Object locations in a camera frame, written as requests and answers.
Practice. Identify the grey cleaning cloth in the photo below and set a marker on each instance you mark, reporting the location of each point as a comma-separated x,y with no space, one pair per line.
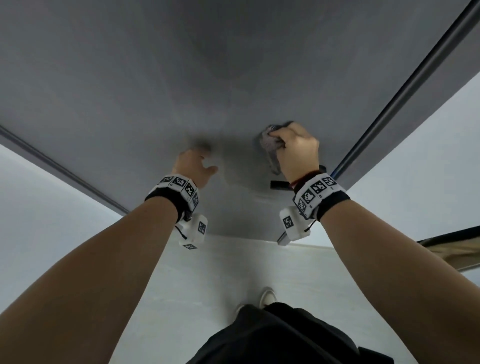
268,140

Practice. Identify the black clothing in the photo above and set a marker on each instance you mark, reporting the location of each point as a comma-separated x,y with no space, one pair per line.
285,337

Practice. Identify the person's right forearm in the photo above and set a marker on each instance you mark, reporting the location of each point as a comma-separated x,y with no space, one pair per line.
405,285

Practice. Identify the black white marker wristband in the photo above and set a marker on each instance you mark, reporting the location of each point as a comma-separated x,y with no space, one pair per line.
176,195
322,195

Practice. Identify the person's right hand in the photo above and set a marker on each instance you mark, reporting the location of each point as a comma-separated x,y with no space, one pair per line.
300,153

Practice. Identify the person's left forearm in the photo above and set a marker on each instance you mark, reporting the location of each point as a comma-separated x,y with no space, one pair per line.
86,292

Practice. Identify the person's left hand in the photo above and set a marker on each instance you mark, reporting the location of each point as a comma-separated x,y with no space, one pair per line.
191,168

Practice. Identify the wooden table with black frame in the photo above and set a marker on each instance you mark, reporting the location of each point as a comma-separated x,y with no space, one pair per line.
457,247

